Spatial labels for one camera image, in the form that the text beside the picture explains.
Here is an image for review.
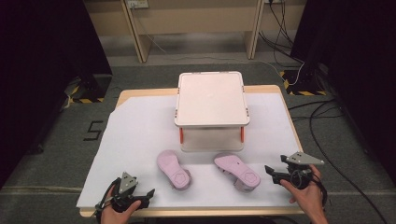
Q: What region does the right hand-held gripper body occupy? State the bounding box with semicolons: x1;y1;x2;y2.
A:
279;151;325;190

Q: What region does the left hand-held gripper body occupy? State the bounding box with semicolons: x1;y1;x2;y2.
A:
109;171;148;214

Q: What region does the pink shoe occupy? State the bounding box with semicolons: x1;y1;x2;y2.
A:
213;152;262;192
156;149;192;191

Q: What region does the white storage box with lid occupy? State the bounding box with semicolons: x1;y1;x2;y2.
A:
174;71;251;153

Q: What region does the person's left hand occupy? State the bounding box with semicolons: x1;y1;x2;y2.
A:
100;186;142;224

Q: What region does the person's right hand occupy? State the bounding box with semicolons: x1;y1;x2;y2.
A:
279;163;327;216

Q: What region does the white table sheet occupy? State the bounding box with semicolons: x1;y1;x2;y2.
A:
76;92;305;209

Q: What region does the black stand striped base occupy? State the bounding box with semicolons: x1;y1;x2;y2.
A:
278;68;329;97
64;74;114;105

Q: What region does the wooden table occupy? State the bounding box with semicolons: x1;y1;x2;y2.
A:
78;84;306;218

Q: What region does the black curtain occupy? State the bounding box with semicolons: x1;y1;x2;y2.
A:
0;0;113;189
290;0;396;186

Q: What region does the beige wooden desk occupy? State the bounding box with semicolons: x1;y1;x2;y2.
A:
83;0;308;64

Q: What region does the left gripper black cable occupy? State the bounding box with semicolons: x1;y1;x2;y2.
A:
92;176;123;220

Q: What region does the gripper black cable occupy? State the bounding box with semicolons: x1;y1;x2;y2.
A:
309;170;329;209
92;176;123;220

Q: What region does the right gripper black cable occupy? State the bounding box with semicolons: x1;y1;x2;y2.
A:
309;170;329;209

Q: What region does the black floor cable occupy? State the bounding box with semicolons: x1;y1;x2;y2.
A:
287;98;390;224

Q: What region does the black cable bundle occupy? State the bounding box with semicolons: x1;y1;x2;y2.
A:
257;0;305;67

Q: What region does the white wall socket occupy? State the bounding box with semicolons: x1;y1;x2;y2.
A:
125;0;150;10

